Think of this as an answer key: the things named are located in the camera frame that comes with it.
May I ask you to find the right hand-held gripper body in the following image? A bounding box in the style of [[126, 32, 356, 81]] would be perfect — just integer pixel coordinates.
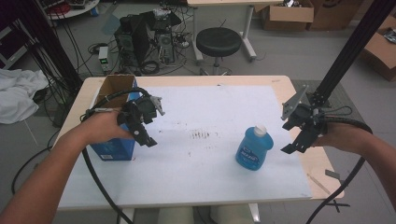
[[280, 84, 329, 138]]

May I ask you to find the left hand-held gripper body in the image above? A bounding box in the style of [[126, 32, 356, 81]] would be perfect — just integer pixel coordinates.
[[117, 94, 166, 129]]

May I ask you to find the blue cardboard box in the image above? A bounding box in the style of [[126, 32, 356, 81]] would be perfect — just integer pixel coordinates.
[[89, 74, 140, 162]]

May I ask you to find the blue bottle with white cap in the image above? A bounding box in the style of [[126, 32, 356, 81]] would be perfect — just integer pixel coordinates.
[[234, 124, 276, 172]]

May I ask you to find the person's right hand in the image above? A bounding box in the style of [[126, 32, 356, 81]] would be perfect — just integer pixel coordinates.
[[312, 121, 360, 149]]

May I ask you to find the person's left hand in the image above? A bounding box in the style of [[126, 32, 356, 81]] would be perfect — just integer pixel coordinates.
[[81, 109, 135, 147]]

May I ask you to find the dark floor mat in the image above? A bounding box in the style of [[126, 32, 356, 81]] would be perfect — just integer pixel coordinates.
[[290, 79, 366, 126]]

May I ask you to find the grey tape piece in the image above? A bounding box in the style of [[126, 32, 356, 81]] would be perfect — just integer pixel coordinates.
[[324, 169, 342, 181]]

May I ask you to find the thin wooden stick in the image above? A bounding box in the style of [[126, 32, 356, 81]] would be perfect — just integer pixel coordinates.
[[305, 173, 332, 196]]

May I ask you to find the white power supply unit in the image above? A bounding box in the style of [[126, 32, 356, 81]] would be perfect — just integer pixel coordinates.
[[97, 46, 110, 73]]

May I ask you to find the grey computer case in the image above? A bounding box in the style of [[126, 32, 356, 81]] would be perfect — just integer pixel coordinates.
[[156, 32, 176, 65]]

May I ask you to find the black computer tower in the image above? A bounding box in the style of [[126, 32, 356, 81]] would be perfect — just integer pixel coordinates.
[[113, 11, 182, 77]]

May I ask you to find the black tape cross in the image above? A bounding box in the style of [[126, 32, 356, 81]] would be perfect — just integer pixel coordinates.
[[326, 199, 351, 215]]

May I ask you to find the white table mat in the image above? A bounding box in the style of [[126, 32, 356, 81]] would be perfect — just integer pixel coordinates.
[[57, 85, 313, 209]]

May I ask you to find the white-legged desk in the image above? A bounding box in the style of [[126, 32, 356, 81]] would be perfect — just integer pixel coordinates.
[[186, 0, 285, 63]]

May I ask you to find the open cardboard box with bag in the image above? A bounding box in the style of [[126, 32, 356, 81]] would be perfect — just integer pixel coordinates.
[[360, 15, 396, 83]]

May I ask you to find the black round stool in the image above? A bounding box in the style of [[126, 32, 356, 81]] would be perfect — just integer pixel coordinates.
[[195, 26, 244, 77]]

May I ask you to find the small open cardboard box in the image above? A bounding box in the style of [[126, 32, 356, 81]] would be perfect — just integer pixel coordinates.
[[261, 0, 315, 33]]

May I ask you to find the large closed cardboard box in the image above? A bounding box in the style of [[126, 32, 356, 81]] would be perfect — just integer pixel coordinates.
[[307, 0, 364, 32]]

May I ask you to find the round white table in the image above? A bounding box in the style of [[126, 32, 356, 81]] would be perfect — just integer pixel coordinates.
[[39, 0, 101, 21]]

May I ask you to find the white cloth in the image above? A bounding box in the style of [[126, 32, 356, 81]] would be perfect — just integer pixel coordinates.
[[0, 67, 50, 126]]

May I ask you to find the black cable coil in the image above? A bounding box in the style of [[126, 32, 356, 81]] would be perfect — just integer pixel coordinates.
[[139, 60, 162, 76]]

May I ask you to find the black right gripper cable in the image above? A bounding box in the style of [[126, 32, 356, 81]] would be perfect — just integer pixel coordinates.
[[305, 105, 374, 224]]

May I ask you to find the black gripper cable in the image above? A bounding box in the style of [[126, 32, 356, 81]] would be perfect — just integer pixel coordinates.
[[305, 105, 374, 224], [79, 86, 154, 224]]

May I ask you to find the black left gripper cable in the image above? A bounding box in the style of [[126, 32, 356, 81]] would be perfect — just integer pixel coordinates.
[[79, 86, 154, 224]]

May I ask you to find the black aluminium frame post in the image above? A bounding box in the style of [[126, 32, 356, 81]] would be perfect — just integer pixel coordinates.
[[310, 0, 396, 109]]

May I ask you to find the black stand with cables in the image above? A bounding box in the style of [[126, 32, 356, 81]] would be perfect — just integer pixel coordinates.
[[12, 0, 84, 96]]

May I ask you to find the black floor cable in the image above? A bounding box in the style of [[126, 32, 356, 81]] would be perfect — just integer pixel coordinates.
[[10, 128, 61, 196]]

